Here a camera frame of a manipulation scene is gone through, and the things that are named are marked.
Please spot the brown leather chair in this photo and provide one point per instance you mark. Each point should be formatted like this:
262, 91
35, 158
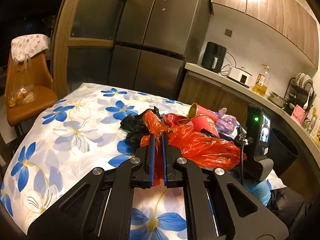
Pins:
44, 90

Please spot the dark steel refrigerator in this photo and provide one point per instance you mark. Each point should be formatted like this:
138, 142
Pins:
154, 41

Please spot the red paper cup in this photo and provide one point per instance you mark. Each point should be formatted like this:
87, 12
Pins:
197, 110
205, 122

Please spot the purple plastic bag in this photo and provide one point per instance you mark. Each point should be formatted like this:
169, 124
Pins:
225, 123

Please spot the black air fryer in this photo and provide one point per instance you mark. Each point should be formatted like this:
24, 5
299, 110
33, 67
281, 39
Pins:
213, 57

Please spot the dotted white cloth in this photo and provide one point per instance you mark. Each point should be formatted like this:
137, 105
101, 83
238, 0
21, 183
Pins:
28, 44

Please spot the clear plastic bag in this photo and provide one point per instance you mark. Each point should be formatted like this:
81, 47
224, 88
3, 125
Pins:
20, 90

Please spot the steel bowl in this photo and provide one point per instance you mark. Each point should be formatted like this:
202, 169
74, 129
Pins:
277, 100

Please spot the black dish rack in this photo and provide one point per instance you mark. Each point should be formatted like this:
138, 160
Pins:
300, 91

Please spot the blue gloved hand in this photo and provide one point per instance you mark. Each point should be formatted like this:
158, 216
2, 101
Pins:
259, 189

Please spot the wooden lower cabinets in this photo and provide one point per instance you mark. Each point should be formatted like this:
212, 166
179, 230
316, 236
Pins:
215, 95

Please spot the black plastic bag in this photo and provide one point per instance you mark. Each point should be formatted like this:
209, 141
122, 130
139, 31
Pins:
135, 127

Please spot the red plastic bag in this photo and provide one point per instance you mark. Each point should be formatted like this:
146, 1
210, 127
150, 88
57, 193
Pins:
204, 150

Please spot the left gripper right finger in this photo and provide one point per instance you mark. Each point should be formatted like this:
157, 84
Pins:
172, 163

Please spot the black trash bin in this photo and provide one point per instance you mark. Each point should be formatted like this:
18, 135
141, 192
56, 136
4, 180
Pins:
282, 151

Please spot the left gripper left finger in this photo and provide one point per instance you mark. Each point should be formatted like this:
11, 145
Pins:
143, 162

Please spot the cooking oil bottle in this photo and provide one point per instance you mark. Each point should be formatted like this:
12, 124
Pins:
262, 81

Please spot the white rice cooker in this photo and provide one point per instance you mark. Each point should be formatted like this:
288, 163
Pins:
240, 76

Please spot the floral blue white tablecloth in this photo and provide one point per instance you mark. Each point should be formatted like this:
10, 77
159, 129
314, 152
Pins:
71, 179

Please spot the wall power socket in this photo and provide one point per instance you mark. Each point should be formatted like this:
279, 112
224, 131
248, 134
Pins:
228, 32

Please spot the wooden glass door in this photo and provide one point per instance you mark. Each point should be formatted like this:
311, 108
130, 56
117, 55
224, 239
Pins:
83, 42

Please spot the wooden upper cabinet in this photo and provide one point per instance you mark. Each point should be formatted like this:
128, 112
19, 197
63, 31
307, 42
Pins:
287, 17

